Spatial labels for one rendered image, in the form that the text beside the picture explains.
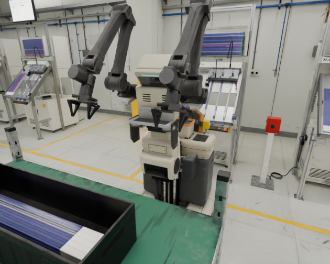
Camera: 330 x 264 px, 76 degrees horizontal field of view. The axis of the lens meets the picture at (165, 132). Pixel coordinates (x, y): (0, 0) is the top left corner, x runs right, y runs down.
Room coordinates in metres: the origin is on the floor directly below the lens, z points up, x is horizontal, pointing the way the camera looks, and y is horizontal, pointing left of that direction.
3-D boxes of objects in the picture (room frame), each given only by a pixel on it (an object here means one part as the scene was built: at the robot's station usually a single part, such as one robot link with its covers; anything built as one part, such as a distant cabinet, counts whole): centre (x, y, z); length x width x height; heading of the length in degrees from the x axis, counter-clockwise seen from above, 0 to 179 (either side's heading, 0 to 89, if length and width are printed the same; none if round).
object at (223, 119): (2.66, -0.60, 0.66); 1.01 x 0.73 x 1.31; 155
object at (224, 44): (2.85, -0.67, 0.95); 1.35 x 0.82 x 1.90; 155
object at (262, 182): (2.10, -1.13, 0.39); 0.24 x 0.24 x 0.78; 65
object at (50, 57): (4.18, 2.30, 0.95); 1.36 x 0.82 x 1.90; 155
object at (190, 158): (1.24, -0.05, 0.68); 0.28 x 0.27 x 0.25; 67
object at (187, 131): (1.52, -0.10, 0.87); 0.23 x 0.15 x 0.11; 67
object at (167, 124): (1.15, 0.06, 0.99); 0.28 x 0.16 x 0.22; 67
